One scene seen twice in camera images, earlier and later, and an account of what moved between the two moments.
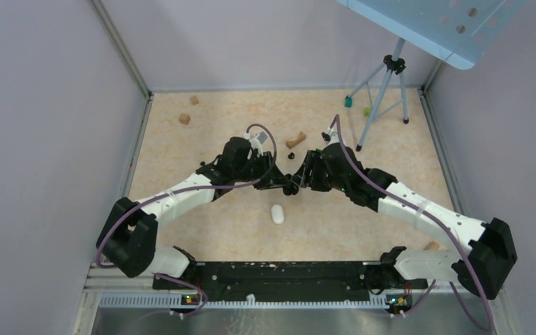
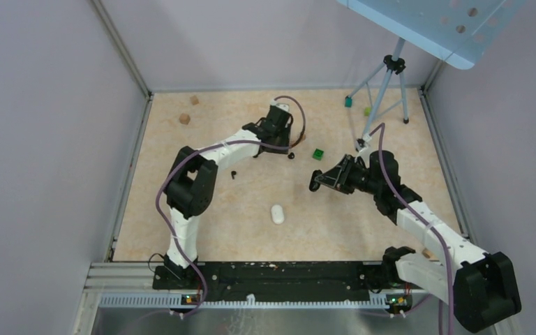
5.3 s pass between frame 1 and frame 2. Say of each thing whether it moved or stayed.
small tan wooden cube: stayed
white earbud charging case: stayed
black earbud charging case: moved
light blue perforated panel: stayed
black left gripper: moved
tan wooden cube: stayed
